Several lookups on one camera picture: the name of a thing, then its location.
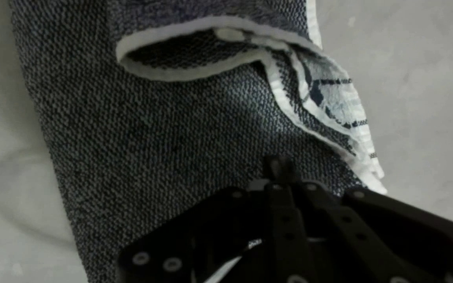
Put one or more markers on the grey striped towel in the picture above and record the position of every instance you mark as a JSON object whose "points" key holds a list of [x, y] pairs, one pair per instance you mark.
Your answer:
{"points": [[158, 142]]}

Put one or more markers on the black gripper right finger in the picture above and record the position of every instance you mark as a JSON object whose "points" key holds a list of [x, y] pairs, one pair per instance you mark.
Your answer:
{"points": [[384, 241]]}

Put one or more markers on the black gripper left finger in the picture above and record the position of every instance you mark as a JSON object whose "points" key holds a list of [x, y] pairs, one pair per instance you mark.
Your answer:
{"points": [[227, 237]]}

